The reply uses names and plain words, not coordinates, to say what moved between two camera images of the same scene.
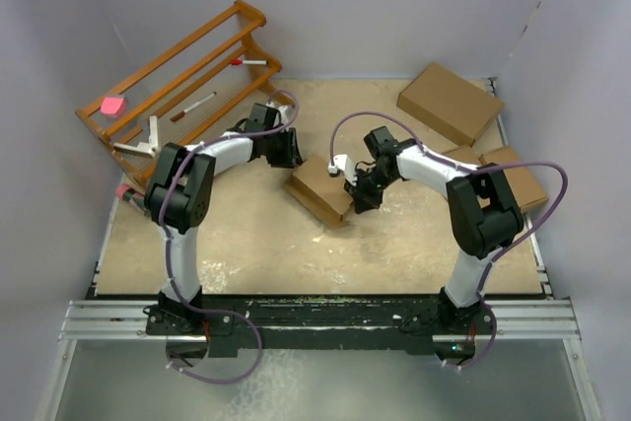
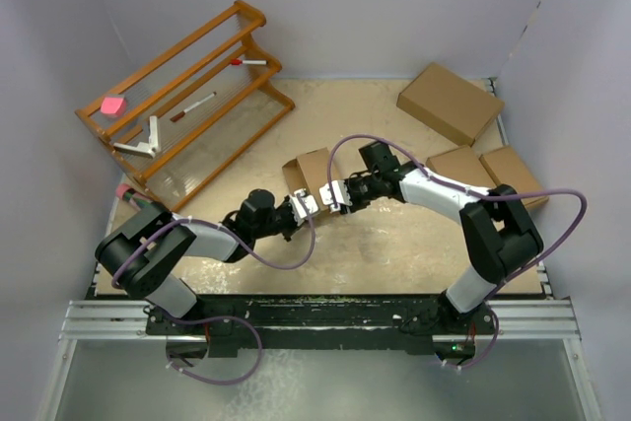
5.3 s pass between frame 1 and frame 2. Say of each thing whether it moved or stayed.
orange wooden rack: stayed
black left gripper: moved
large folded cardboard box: stayed
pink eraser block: stayed
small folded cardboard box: stayed
